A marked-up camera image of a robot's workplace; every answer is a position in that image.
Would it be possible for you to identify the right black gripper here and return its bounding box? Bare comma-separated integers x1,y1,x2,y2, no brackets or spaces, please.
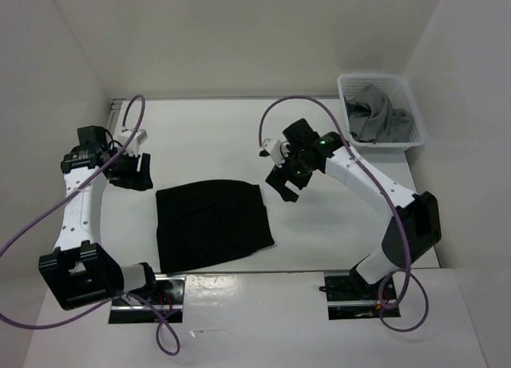
266,143,317,202

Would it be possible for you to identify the black skirt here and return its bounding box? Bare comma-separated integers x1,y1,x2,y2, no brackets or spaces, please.
156,180,275,274

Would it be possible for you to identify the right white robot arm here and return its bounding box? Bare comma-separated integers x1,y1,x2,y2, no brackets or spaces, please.
259,119,441,299

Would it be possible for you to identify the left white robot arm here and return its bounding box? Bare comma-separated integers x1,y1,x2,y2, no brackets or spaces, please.
38,125,159,311

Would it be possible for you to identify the grey skirt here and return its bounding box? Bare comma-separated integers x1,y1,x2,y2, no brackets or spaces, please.
344,85,414,144

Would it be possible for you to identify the white plastic basket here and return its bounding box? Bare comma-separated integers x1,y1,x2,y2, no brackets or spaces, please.
337,73,427,152

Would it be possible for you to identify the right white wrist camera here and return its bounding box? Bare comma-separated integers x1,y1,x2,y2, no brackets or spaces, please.
259,138,290,167

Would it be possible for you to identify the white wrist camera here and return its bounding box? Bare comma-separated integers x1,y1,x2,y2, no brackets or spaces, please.
113,129,148,156
259,138,290,167

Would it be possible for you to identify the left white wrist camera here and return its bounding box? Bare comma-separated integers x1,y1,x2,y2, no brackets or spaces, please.
113,129,148,156

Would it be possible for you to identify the aluminium table edge rail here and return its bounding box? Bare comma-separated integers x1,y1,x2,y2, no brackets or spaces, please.
101,98,125,177

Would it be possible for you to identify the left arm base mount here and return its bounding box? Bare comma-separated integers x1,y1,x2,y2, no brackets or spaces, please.
108,274,186,324

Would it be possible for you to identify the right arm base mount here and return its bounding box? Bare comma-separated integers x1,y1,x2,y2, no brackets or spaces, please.
319,271,398,320

